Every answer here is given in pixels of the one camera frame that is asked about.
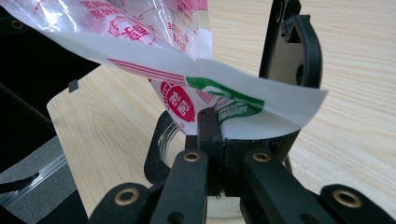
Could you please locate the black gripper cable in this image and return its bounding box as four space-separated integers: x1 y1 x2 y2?
0 82 56 127

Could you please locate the aluminium floor rail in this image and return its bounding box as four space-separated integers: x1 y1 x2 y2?
0 153 68 208

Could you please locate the grey tape strip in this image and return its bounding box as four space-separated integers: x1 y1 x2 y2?
67 78 79 94

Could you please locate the pink and white plastic bag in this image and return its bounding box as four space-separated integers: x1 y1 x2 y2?
0 0 329 141

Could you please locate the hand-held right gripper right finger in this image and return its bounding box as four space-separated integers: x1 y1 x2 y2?
223 138 250 197

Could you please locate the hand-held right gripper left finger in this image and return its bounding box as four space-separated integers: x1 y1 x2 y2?
196 106 224 197

